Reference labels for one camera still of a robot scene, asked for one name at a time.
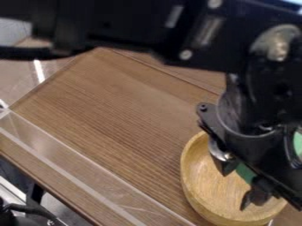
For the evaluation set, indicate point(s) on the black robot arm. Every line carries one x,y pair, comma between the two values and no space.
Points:
246,38

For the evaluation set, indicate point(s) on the green rectangular block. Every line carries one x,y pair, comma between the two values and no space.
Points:
248,174

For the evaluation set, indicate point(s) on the brown wooden bowl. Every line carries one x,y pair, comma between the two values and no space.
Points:
216,195

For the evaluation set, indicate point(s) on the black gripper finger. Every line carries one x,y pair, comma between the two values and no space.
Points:
263,191

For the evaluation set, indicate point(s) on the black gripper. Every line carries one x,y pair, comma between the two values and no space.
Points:
251,125

